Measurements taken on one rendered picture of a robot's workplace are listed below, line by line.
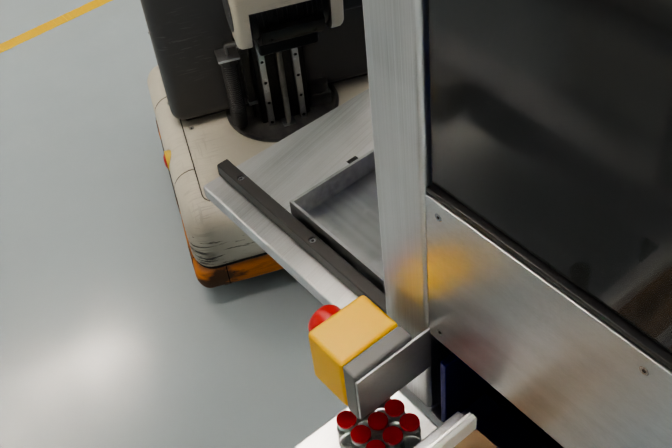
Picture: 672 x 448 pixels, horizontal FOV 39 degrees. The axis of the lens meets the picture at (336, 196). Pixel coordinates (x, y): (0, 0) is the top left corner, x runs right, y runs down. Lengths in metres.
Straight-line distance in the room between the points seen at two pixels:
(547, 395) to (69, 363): 1.63
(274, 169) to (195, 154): 0.99
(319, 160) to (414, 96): 0.59
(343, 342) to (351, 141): 0.48
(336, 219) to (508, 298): 0.48
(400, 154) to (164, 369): 1.51
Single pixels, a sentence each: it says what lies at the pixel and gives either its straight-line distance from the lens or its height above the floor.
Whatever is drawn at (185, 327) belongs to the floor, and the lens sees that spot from 2.28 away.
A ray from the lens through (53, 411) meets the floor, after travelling 2.24.
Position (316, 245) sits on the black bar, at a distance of 1.16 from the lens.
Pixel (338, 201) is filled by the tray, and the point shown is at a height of 0.88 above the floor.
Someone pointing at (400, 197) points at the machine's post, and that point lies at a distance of 0.81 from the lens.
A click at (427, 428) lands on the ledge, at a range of 1.02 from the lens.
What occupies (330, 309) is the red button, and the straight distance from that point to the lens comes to 0.94.
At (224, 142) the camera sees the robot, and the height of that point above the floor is 0.28.
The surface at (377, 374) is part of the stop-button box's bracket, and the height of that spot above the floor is 1.02.
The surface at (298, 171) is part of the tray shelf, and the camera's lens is 1.28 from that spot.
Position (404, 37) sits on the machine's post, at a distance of 0.69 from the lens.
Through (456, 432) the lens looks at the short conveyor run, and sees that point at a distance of 0.91.
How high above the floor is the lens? 1.75
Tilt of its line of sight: 44 degrees down
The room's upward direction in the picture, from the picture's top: 7 degrees counter-clockwise
